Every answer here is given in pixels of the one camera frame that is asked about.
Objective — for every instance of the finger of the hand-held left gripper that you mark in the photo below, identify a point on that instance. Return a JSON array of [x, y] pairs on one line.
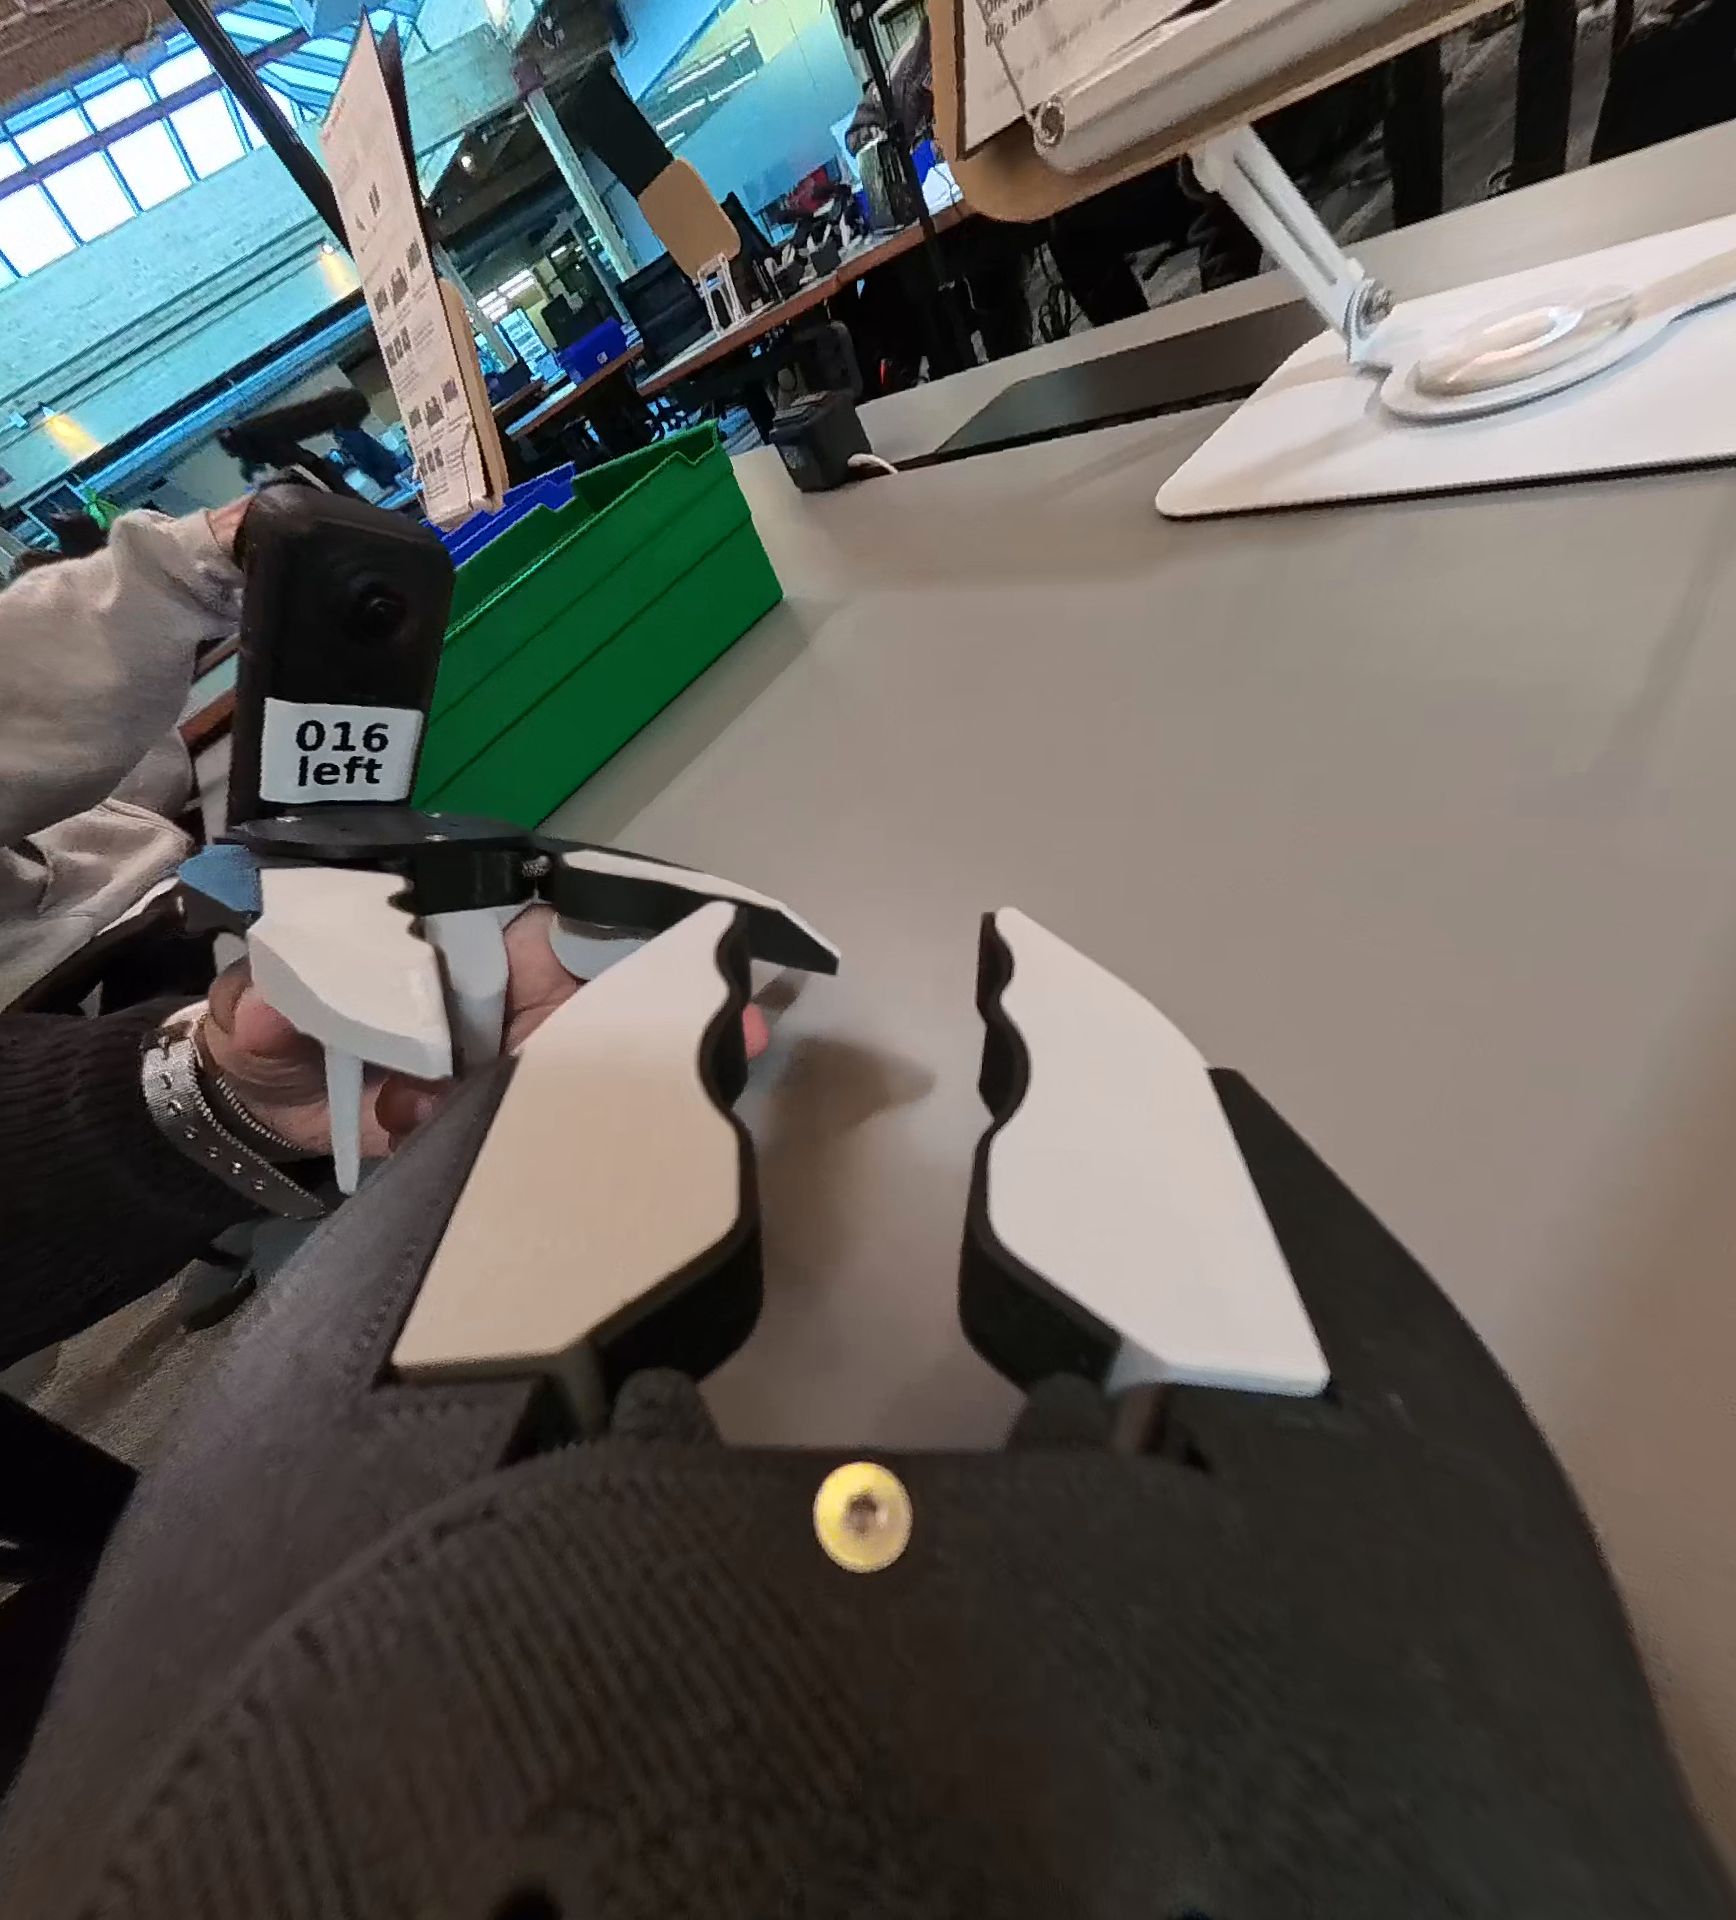
[[690, 888], [358, 976]]

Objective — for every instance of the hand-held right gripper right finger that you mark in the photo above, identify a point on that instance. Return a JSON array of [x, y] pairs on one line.
[[1148, 1181]]

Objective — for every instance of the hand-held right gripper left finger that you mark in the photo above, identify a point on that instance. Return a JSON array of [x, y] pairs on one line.
[[582, 1181]]

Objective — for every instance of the green plastic bin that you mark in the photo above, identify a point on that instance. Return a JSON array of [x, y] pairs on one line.
[[628, 627]]

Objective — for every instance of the person's left forearm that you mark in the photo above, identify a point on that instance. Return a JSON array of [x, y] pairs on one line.
[[43, 1181]]

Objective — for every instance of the person's left hand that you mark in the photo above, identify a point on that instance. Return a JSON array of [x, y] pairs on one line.
[[272, 1081]]

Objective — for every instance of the blue plastic bin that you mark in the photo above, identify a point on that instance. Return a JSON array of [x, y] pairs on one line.
[[508, 524]]

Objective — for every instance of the silver metal wristwatch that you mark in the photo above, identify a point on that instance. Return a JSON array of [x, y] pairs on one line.
[[211, 1119]]

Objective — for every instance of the standing instruction board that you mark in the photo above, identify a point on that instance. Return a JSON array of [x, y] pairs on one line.
[[411, 302]]

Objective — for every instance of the blue storage bin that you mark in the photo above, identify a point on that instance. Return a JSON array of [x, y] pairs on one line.
[[588, 351]]

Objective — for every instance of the black office chair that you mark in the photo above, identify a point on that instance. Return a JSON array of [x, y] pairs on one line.
[[660, 306]]

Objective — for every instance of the black charger box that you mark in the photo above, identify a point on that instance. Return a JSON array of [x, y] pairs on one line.
[[815, 444]]

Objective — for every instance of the black steel pole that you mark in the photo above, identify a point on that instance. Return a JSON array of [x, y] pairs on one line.
[[261, 120]]

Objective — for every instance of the wooden stand board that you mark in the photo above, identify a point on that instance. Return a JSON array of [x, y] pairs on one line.
[[690, 219]]

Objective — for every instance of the long wooden table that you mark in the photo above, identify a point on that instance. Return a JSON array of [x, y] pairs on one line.
[[793, 306]]

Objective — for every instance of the instruction poster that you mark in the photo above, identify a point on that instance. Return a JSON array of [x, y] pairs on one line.
[[1047, 59]]

